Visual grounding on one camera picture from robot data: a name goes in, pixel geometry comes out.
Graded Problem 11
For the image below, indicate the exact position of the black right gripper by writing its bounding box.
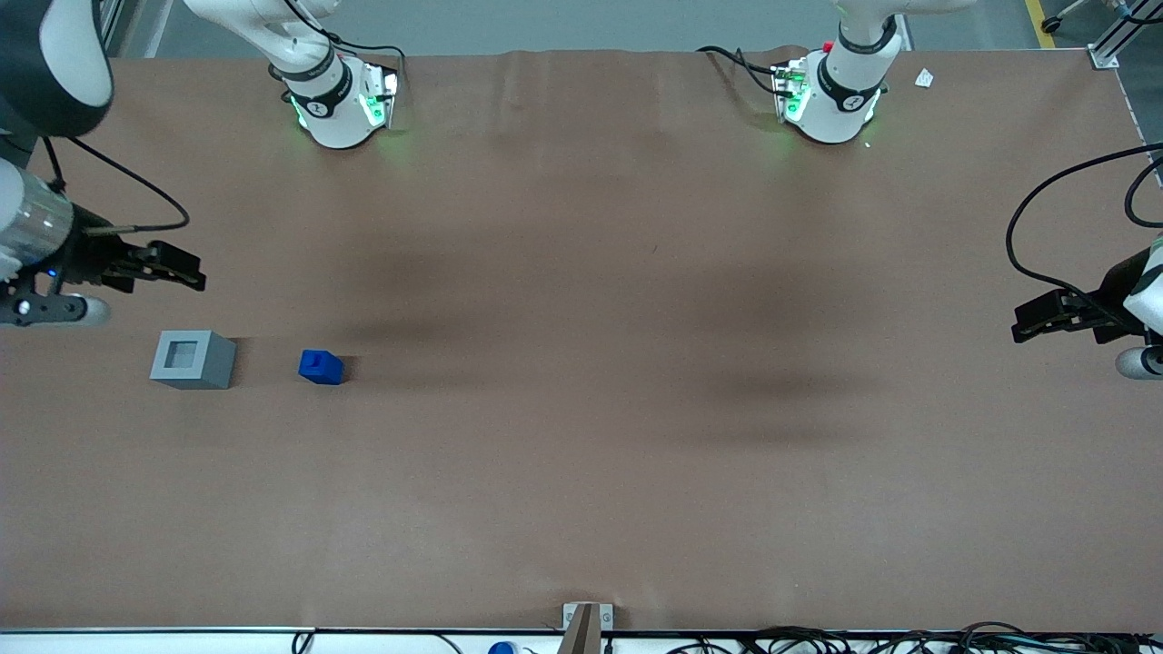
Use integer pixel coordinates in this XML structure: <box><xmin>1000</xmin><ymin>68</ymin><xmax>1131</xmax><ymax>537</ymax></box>
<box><xmin>67</xmin><ymin>205</ymin><xmax>207</xmax><ymax>293</ymax></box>

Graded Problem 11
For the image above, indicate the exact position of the brown camera post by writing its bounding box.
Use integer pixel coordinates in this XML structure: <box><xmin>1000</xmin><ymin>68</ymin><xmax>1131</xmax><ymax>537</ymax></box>
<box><xmin>556</xmin><ymin>603</ymin><xmax>602</xmax><ymax>654</ymax></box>

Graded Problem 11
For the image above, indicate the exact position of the black arm base cable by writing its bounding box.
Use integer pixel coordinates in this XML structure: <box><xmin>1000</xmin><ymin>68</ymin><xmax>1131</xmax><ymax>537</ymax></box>
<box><xmin>696</xmin><ymin>45</ymin><xmax>786</xmax><ymax>97</ymax></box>
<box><xmin>280</xmin><ymin>0</ymin><xmax>408</xmax><ymax>92</ymax></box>

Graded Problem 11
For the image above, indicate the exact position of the aluminium profile with foot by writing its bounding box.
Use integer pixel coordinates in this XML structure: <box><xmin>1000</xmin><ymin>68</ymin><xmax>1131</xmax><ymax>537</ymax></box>
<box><xmin>1088</xmin><ymin>0</ymin><xmax>1163</xmax><ymax>71</ymax></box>

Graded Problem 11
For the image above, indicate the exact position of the blue plastic part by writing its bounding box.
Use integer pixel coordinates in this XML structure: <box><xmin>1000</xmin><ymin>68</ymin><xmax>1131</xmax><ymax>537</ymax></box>
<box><xmin>298</xmin><ymin>349</ymin><xmax>346</xmax><ymax>386</ymax></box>

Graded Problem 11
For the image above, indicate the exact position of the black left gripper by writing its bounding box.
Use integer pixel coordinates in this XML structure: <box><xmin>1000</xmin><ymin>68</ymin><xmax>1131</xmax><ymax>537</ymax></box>
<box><xmin>1010</xmin><ymin>246</ymin><xmax>1156</xmax><ymax>345</ymax></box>

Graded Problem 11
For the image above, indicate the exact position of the long black left wrist cable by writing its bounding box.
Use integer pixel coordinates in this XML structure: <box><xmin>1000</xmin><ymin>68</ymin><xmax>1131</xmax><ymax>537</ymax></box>
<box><xmin>1005</xmin><ymin>143</ymin><xmax>1163</xmax><ymax>302</ymax></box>

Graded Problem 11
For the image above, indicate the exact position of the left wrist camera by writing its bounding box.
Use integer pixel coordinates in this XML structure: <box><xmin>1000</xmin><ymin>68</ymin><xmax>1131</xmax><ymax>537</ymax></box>
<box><xmin>1115</xmin><ymin>344</ymin><xmax>1163</xmax><ymax>382</ymax></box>

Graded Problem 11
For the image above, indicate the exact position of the short black looped cable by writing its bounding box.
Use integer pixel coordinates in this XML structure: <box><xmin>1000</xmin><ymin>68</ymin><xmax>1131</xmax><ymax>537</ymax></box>
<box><xmin>1123</xmin><ymin>158</ymin><xmax>1163</xmax><ymax>229</ymax></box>

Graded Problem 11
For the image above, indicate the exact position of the black left arm base cable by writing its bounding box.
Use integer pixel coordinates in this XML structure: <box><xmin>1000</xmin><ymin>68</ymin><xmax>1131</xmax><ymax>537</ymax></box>
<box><xmin>696</xmin><ymin>45</ymin><xmax>786</xmax><ymax>97</ymax></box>

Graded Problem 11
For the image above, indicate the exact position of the gray metal mount plate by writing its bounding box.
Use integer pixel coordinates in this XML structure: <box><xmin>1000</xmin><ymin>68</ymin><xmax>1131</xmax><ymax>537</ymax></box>
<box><xmin>562</xmin><ymin>601</ymin><xmax>615</xmax><ymax>631</ymax></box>

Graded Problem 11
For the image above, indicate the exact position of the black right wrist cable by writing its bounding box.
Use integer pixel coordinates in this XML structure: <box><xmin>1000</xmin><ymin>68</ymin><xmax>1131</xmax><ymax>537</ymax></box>
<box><xmin>40</xmin><ymin>134</ymin><xmax>191</xmax><ymax>238</ymax></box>

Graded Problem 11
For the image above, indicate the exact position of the black caster leg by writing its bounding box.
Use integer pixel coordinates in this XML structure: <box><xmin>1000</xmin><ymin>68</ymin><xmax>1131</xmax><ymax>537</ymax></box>
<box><xmin>1039</xmin><ymin>0</ymin><xmax>1096</xmax><ymax>36</ymax></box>

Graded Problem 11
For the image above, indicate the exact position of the brown table mat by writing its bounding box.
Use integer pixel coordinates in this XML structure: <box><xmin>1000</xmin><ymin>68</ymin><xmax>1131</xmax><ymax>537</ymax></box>
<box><xmin>0</xmin><ymin>46</ymin><xmax>1163</xmax><ymax>633</ymax></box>

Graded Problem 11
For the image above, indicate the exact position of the black right arm base cable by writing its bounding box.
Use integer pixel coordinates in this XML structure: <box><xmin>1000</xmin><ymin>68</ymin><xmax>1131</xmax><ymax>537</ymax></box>
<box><xmin>280</xmin><ymin>0</ymin><xmax>408</xmax><ymax>92</ymax></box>

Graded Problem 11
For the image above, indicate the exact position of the aluminium frame post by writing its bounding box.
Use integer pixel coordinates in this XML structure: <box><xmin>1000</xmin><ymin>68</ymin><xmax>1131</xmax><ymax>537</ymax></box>
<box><xmin>94</xmin><ymin>0</ymin><xmax>175</xmax><ymax>59</ymax></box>

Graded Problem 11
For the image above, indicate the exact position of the gray square base block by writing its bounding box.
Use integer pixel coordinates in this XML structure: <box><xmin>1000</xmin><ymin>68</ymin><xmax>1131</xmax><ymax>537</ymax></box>
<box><xmin>149</xmin><ymin>329</ymin><xmax>238</xmax><ymax>391</ymax></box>

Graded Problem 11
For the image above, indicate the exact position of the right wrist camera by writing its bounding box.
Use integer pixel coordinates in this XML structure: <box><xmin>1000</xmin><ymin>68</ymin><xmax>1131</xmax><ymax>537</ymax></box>
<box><xmin>0</xmin><ymin>292</ymin><xmax>113</xmax><ymax>329</ymax></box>

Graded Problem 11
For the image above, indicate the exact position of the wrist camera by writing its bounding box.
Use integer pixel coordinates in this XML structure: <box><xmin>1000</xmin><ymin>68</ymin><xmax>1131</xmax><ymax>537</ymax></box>
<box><xmin>0</xmin><ymin>292</ymin><xmax>113</xmax><ymax>329</ymax></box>
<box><xmin>1115</xmin><ymin>344</ymin><xmax>1163</xmax><ymax>382</ymax></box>

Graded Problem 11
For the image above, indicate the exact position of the tangled black cable bundle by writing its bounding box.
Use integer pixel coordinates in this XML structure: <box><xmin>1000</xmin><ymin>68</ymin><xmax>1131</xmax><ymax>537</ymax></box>
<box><xmin>668</xmin><ymin>621</ymin><xmax>1163</xmax><ymax>654</ymax></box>

